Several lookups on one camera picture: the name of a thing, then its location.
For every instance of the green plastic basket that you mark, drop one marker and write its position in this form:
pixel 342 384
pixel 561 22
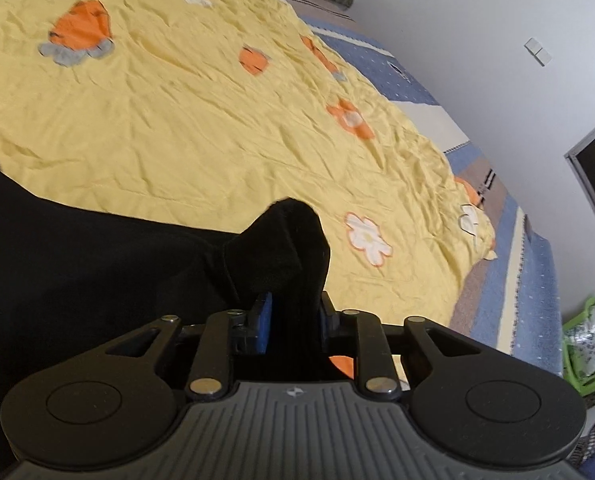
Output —
pixel 585 377

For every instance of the white wall switch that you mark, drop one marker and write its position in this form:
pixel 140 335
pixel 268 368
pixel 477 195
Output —
pixel 538 51

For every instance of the black pants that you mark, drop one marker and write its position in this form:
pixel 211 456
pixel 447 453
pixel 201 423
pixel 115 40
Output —
pixel 102 270

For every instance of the yellow flower-print blanket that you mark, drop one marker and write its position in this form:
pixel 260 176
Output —
pixel 177 110

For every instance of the blue grey patterned bed sheet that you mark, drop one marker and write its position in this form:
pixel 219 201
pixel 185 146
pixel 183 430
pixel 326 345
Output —
pixel 527 290

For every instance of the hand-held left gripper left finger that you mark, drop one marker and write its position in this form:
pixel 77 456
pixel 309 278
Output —
pixel 265 327

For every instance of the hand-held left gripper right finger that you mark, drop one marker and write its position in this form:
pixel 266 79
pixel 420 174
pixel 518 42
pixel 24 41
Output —
pixel 324 322

